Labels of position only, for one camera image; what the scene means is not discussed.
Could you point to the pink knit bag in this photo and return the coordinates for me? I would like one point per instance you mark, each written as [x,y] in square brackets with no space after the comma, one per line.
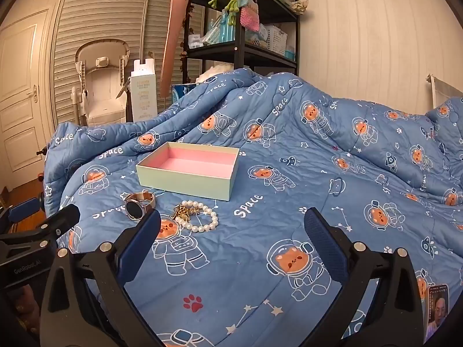
[250,20]

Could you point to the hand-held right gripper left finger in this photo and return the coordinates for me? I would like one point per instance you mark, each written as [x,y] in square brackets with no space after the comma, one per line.
[143,242]

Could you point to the phone with lit screen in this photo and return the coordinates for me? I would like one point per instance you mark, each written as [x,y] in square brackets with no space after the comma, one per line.
[437,311]

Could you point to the black metal shelf rack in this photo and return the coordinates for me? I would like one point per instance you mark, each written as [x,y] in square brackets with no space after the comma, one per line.
[217,49]

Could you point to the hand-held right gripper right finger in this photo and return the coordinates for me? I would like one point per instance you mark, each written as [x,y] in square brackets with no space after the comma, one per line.
[325,245]

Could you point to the blue bottles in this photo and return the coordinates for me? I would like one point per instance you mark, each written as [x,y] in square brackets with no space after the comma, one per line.
[226,27]

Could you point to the louvered closet doors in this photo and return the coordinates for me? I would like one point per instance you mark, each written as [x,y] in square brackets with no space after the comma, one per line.
[101,14]

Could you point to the blue astronaut printed blanket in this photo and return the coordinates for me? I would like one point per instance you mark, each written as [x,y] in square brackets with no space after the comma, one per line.
[235,253]

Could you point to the tall white carton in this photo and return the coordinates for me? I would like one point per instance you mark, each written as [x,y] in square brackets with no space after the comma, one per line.
[143,94]

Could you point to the green box with pink lining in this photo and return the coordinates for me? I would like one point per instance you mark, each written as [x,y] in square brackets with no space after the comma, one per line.
[188,182]

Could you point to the white plastic basket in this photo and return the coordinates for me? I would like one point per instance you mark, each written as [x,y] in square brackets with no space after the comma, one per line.
[276,38]

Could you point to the white high chair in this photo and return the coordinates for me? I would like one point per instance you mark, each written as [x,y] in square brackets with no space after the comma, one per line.
[101,94]

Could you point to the crumpled paper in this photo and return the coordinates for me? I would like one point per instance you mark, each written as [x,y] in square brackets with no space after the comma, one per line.
[300,6]

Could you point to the gold bangle with charm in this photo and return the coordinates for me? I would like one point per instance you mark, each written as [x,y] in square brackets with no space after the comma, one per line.
[182,212]

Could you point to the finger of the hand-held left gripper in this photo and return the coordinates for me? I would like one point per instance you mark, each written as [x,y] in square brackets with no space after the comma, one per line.
[21,211]
[61,218]

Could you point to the pink board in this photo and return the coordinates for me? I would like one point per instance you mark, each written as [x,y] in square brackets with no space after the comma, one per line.
[173,25]

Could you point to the rose gold wrist watch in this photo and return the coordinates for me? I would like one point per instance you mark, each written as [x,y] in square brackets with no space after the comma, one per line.
[133,208]

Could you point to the cream panelled door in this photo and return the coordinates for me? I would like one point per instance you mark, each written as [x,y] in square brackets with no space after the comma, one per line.
[18,97]

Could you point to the white fluffy cushion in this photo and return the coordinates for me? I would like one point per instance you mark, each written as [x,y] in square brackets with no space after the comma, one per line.
[213,71]

